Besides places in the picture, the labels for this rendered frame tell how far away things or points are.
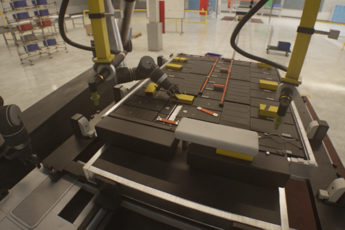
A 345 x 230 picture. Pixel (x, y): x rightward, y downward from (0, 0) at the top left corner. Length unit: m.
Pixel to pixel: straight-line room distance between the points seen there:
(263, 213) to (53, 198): 0.97
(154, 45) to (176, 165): 5.68
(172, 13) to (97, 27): 8.47
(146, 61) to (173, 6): 7.99
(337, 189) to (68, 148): 1.45
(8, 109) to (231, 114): 1.21
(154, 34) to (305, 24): 5.72
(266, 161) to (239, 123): 0.39
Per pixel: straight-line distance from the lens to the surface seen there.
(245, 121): 1.22
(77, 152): 1.26
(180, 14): 9.22
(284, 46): 7.20
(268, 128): 1.23
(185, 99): 1.34
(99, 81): 0.85
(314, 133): 1.49
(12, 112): 1.06
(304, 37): 0.82
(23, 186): 1.29
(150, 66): 1.33
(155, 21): 6.30
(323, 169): 1.34
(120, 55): 1.13
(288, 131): 1.26
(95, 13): 0.88
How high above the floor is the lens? 1.69
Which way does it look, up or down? 30 degrees down
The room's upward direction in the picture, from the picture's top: straight up
